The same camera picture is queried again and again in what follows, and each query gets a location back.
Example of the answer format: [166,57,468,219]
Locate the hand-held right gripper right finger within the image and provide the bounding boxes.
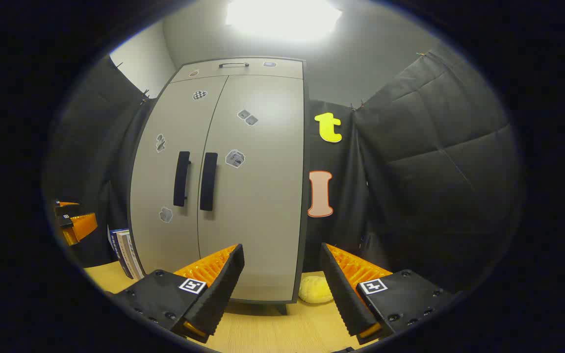
[320,243,455,345]

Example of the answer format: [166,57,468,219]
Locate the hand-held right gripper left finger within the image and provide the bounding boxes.
[108,244,245,344]

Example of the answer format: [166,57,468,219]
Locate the grey shoe cabinet door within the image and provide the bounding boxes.
[197,74,307,303]
[128,76,228,276]

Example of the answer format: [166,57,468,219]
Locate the grey double-door shoe cabinet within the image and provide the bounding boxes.
[127,57,308,314]

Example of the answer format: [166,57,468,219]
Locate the yellow sponge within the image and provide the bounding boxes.
[298,276,334,303]

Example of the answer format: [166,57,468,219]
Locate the blue white books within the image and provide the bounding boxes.
[107,227,145,281]

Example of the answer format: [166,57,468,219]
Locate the black backdrop cloth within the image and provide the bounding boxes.
[42,42,526,295]

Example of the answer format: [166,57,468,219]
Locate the ceiling light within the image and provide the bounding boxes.
[225,0,343,42]

